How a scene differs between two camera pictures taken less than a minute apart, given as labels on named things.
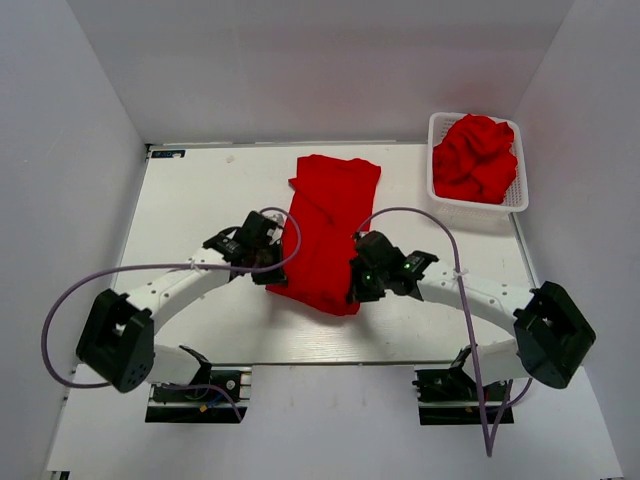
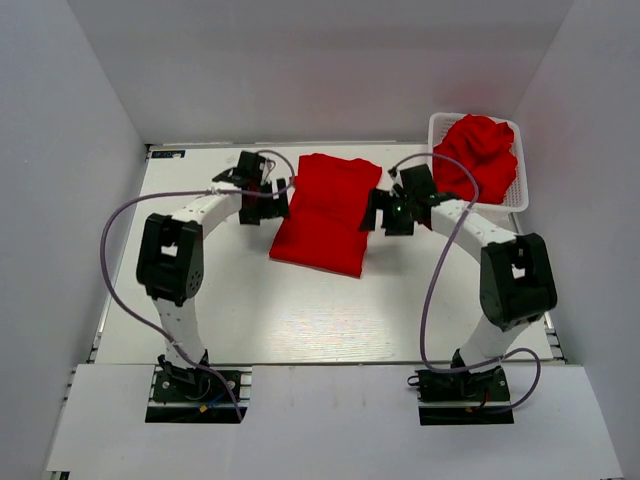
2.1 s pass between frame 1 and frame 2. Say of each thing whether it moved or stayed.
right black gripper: moved
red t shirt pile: stayed
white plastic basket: stayed
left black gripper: moved
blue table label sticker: stayed
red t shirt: moved
